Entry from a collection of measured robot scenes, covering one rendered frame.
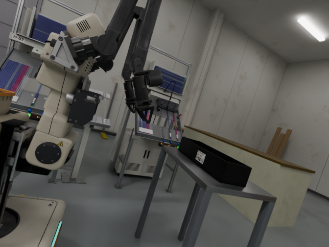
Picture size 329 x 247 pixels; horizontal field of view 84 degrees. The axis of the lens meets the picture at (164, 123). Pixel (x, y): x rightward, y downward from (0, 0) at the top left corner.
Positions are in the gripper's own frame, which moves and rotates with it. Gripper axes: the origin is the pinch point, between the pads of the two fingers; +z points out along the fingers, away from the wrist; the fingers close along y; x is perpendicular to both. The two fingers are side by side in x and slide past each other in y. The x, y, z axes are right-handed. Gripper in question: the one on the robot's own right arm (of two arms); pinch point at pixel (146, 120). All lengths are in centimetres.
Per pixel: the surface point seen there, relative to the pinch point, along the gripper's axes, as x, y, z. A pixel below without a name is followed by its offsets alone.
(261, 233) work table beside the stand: -49, -13, 70
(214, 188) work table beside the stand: -23.4, -13.3, 35.2
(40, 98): 76, 132, -19
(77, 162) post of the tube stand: 60, 140, 57
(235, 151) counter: -167, 157, 106
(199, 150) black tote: -34.5, 20.2, 29.6
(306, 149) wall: -589, 337, 265
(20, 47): 96, 181, -81
